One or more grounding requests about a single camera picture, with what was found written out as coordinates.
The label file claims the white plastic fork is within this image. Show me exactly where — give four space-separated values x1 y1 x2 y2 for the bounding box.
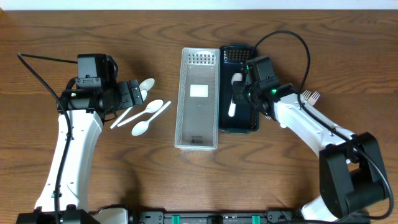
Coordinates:
307 91 320 106
302 90 311 100

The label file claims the white thick plastic spoon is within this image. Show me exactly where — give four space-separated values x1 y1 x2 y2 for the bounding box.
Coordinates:
228 73 243 118

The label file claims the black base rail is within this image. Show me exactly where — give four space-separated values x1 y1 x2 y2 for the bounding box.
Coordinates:
133 210 371 224

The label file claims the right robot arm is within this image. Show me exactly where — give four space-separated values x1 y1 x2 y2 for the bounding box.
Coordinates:
231 73 394 223

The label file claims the white spoon top left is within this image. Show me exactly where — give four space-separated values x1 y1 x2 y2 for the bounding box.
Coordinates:
139 78 155 91

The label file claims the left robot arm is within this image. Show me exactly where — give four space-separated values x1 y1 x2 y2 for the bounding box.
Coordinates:
17 78 138 223

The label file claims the right black cable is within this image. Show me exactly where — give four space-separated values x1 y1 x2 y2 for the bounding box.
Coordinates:
247 30 395 221

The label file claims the clear plastic mesh basket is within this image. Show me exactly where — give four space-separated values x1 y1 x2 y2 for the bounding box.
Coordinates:
175 47 220 151

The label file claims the black cable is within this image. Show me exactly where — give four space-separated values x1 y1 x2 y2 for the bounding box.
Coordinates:
17 52 78 224
247 30 395 221

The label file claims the dark green mesh basket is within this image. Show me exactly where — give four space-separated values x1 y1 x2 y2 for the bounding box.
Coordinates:
218 44 260 134

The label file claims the left black cable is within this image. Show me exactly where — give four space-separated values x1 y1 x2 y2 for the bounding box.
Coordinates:
17 52 78 224

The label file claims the white spoon lowest left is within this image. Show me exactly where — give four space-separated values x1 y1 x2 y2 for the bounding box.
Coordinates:
131 101 171 136

